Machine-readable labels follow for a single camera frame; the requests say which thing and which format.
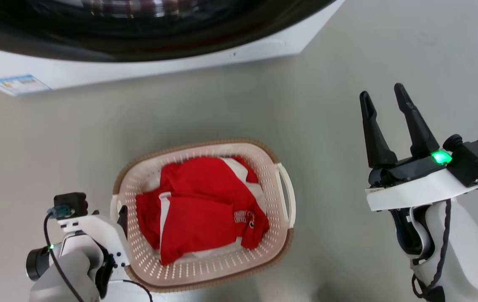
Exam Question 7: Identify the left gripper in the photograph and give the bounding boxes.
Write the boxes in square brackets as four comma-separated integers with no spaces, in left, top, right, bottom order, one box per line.
[57,205,131,270]

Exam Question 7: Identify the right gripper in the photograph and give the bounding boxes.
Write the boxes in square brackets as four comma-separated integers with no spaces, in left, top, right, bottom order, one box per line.
[359,83,478,212]

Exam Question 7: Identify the cream perforated plastic laundry basket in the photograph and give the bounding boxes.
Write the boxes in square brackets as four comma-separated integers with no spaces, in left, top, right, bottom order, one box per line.
[110,138,296,293]

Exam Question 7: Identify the red and white garment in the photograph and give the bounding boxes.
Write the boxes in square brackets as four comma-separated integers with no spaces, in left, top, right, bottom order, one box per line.
[135,156,270,266]

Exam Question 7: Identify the white washing machine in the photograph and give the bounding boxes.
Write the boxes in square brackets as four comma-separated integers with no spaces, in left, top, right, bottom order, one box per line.
[0,0,346,97]

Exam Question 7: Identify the blue white energy label sticker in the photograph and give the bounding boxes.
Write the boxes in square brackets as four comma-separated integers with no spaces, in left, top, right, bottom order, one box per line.
[0,74,52,96]

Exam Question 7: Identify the dark round washing machine door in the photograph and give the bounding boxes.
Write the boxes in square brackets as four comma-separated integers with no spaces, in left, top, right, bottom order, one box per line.
[0,0,337,63]

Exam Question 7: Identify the teal left camera cable plug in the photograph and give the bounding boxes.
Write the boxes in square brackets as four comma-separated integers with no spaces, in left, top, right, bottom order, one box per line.
[47,206,74,219]

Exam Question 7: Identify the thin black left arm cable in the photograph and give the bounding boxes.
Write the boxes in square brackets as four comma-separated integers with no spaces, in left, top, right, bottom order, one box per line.
[43,212,85,302]

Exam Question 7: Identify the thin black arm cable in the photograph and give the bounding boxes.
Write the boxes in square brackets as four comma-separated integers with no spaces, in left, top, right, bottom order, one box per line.
[43,212,85,302]
[411,199,452,299]

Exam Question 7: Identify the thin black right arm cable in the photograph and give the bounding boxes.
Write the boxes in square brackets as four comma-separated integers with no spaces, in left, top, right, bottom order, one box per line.
[411,199,452,299]

